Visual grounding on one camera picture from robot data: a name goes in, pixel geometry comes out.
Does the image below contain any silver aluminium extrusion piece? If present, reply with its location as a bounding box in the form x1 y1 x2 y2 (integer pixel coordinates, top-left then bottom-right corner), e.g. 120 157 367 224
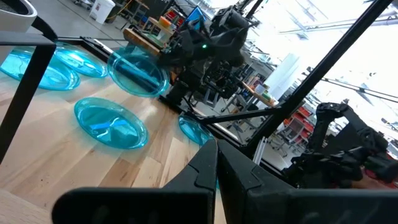
252 136 268 166

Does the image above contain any wooden workbench with clutter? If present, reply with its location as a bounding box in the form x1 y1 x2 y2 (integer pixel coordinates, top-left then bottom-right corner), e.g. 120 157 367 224
123 17 175 57

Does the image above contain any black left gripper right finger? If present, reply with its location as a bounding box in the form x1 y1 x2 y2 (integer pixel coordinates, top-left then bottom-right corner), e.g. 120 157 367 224
216 139 398 224

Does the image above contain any wooden desk with items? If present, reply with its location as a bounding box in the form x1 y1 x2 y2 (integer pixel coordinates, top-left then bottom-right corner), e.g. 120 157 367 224
241 81 278 108

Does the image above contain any black aluminium table frame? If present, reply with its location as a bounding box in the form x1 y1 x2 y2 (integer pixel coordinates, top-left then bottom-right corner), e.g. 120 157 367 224
57 0 394 178

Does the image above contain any translucent blue plastic plate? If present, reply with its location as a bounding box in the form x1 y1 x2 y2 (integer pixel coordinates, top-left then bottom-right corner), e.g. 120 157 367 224
106 45 170 98
0 46 81 91
73 96 149 150
178 114 215 147
53 42 109 78

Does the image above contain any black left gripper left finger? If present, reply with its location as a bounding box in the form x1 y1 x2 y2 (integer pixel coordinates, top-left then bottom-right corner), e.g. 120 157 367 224
52 139 218 224

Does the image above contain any white trash bin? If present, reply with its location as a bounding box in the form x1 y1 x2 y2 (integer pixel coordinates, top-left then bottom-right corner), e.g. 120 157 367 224
89 0 116 25

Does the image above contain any blue lit monitor screen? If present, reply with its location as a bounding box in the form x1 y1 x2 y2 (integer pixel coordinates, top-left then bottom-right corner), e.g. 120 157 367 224
185 5 206 30

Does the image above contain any white partition panel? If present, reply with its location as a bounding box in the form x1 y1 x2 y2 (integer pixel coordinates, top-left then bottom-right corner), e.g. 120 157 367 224
264 52 301 100

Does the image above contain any orange container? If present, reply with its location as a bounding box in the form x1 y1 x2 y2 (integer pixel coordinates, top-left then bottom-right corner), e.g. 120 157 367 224
158 16 172 29

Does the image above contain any wooden shelf with black legs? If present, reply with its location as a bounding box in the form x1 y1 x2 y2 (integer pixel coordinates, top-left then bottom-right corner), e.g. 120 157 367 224
0 30 57 164

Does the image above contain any white plant pot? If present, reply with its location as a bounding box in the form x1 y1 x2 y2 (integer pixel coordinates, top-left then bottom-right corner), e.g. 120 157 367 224
0 0 38 33

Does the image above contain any red storage cart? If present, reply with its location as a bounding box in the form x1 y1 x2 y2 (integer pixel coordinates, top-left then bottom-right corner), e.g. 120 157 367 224
283 105 315 147

